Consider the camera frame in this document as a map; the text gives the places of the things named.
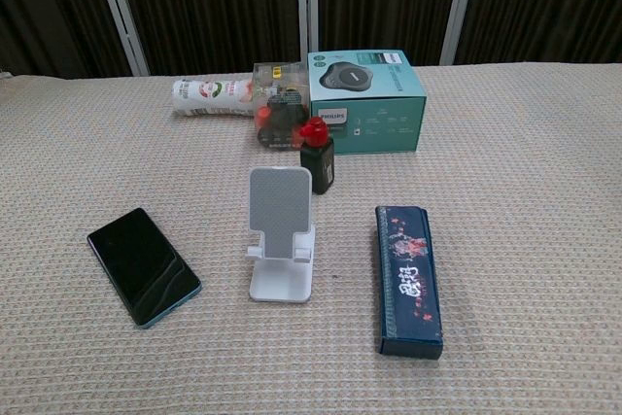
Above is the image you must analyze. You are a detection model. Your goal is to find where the white phone stand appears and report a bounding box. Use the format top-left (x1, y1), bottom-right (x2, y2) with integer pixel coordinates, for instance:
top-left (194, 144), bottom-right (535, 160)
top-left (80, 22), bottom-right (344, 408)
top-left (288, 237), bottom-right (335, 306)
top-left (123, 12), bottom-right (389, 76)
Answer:
top-left (245, 165), bottom-right (317, 303)

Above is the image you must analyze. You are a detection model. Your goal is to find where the white printed cylindrical can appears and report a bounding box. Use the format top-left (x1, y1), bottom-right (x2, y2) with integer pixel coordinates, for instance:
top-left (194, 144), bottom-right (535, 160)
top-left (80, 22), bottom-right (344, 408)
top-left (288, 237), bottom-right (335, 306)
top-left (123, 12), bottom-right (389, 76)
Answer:
top-left (171, 76), bottom-right (256, 120)

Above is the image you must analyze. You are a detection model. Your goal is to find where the teal Philips product box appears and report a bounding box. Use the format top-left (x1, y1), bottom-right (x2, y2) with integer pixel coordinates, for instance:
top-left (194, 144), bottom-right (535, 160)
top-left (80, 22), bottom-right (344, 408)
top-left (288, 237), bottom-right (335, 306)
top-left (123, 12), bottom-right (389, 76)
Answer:
top-left (306, 49), bottom-right (429, 157)

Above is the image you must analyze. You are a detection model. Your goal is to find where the black smartphone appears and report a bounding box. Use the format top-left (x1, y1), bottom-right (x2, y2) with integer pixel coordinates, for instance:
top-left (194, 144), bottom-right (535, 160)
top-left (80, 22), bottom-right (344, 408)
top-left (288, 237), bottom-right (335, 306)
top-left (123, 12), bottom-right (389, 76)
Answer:
top-left (86, 207), bottom-right (204, 329)

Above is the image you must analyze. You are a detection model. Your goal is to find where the black bottle with red cap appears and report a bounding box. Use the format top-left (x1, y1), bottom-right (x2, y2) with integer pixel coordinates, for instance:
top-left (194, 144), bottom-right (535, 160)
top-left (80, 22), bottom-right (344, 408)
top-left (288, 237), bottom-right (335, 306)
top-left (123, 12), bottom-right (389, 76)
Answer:
top-left (298, 117), bottom-right (337, 196)

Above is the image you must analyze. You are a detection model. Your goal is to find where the dark blue printed pencil case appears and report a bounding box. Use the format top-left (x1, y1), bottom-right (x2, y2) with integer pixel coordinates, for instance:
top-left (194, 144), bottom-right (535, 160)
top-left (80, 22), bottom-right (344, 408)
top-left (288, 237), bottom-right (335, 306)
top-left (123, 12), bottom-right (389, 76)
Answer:
top-left (374, 205), bottom-right (445, 357)

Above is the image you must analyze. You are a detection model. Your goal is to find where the clear plastic packaged toy box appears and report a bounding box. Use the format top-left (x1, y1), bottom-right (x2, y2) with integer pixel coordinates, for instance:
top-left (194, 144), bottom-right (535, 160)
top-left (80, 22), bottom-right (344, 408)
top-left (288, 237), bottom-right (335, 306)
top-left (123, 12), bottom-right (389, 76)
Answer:
top-left (252, 60), bottom-right (312, 149)

